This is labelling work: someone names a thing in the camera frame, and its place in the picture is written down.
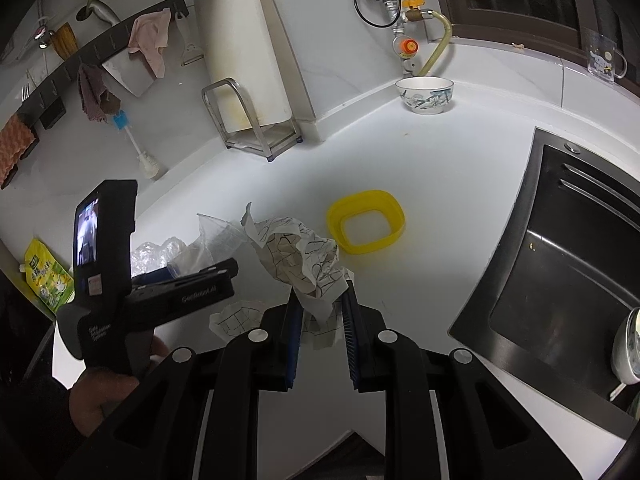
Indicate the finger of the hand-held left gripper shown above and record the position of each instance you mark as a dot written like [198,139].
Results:
[210,272]

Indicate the grey gas pipe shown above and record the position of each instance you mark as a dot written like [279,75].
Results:
[400,25]

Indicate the cartoon printed glass cup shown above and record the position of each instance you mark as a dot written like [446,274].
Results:
[605,60]

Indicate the metal board rack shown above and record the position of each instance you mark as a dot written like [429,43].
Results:
[260,146]

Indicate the pink hanging towel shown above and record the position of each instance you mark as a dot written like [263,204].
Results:
[150,35]

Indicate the steel cleaver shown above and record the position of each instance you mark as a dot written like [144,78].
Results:
[127,72]

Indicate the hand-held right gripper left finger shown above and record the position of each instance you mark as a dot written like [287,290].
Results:
[295,345]

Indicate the black hook rail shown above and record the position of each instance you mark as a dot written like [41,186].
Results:
[65,67]

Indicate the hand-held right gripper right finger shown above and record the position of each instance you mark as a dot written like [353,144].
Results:
[348,330]

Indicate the white cutting board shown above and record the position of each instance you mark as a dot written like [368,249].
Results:
[240,35]

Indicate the black hanging block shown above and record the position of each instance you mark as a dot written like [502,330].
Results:
[52,112]

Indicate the brown hanging towel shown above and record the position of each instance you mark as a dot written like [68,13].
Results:
[92,90]

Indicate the flat grid printed paper piece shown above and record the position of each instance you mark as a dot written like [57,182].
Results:
[235,317]

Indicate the black cooktop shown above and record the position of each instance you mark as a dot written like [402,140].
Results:
[20,330]

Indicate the crumpled clear plastic bag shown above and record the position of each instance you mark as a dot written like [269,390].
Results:
[155,255]

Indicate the orange sponge cloth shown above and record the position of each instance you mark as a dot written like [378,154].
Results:
[15,145]

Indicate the white ceramic cup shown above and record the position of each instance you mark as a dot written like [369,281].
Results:
[627,350]

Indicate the white floral ceramic bowl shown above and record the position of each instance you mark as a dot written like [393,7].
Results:
[425,100]

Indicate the yellow green seasoning pouch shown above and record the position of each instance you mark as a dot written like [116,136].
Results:
[47,280]

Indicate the white peeler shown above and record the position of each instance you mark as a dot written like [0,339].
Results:
[192,55]

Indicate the dark window frame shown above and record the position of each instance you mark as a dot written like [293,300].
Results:
[450,0]

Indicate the person's left hand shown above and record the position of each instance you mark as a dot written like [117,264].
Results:
[95,395]

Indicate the orange gas regulator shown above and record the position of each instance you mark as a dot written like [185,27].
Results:
[408,47]

